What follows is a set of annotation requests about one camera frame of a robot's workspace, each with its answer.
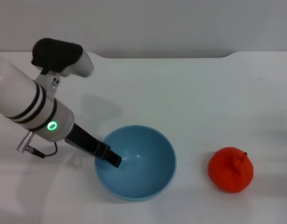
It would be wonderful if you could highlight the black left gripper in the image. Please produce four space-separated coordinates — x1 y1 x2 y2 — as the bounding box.
65 122 123 168

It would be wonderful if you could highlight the blue bowl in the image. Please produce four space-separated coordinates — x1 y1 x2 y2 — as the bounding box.
95 125 177 203

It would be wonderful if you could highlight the orange fruit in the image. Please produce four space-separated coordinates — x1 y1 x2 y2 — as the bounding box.
208 146 254 194

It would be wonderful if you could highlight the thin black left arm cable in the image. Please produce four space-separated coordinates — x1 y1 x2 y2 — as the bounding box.
29 141 58 159

